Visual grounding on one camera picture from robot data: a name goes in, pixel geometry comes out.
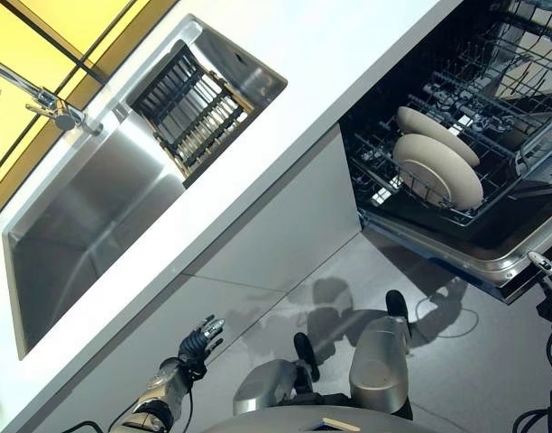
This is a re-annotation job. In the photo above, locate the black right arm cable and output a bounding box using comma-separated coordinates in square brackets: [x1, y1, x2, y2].
[512, 408, 552, 433]

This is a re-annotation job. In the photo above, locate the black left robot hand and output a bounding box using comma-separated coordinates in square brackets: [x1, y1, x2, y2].
[177, 314, 226, 382]

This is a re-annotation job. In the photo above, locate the black sink drying rack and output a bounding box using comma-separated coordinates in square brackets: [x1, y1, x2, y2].
[130, 39, 255, 178]

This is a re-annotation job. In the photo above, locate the open dishwasher door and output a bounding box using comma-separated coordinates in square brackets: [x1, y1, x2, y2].
[356, 121, 552, 304]

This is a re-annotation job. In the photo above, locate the grey robot torso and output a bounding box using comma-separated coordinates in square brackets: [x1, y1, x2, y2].
[203, 404, 417, 433]

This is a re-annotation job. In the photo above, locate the stainless steel sink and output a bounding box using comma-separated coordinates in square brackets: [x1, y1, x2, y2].
[1, 13, 289, 361]

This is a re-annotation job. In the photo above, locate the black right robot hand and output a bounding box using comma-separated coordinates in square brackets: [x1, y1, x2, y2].
[527, 251, 552, 299]

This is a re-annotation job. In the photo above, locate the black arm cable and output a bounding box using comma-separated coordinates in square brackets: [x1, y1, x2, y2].
[68, 390, 194, 433]
[512, 408, 552, 433]

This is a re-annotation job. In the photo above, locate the cream round ceramic plate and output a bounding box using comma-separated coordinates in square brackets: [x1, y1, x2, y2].
[396, 106, 481, 168]
[392, 134, 484, 209]

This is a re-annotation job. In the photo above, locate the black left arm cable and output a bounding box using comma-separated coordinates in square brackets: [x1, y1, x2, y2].
[68, 390, 194, 433]

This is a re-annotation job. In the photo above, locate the black window frame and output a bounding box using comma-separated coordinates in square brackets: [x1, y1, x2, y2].
[0, 0, 182, 217]

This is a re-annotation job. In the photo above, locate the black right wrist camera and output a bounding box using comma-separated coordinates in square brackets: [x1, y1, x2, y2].
[535, 292, 552, 326]

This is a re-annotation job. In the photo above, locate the chrome kitchen faucet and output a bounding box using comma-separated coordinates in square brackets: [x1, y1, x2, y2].
[0, 56, 104, 135]

